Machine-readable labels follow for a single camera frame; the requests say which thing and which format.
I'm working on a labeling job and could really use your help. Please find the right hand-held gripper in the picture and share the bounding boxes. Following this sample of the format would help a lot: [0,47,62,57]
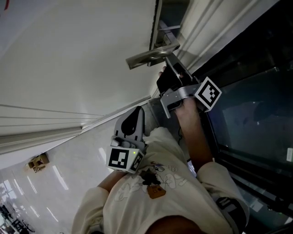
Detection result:
[156,54,223,119]

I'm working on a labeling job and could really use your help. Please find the person's right forearm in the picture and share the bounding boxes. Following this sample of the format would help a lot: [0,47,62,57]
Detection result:
[175,100,215,171]

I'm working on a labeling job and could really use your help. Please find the black framed glass door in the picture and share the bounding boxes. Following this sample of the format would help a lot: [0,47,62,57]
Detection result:
[190,0,293,234]

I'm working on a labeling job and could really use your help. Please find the black grey shoulder strap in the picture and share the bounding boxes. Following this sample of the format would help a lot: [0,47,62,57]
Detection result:
[216,196,247,234]

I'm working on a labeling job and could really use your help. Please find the white door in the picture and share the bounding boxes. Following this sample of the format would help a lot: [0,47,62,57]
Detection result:
[0,0,161,138]

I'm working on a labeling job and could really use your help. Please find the person's bare neck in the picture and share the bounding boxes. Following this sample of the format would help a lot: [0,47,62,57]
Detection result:
[148,216,206,234]

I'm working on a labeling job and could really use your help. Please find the white sign red print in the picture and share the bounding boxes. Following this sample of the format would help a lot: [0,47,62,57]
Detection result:
[0,0,59,60]

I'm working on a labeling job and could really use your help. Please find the cream printed t-shirt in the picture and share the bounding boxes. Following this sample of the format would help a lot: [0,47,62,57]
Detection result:
[72,127,250,234]

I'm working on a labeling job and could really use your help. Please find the person's left forearm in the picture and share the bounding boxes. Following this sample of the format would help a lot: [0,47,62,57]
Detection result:
[97,170,129,191]

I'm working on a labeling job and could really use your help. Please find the metal door lever handle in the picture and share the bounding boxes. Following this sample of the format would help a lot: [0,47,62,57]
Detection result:
[125,31,181,70]

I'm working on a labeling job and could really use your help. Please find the small cardboard box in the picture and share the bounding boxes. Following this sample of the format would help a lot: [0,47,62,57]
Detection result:
[25,152,50,174]

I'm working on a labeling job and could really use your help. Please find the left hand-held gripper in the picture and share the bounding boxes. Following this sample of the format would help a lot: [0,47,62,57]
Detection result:
[105,106,148,175]

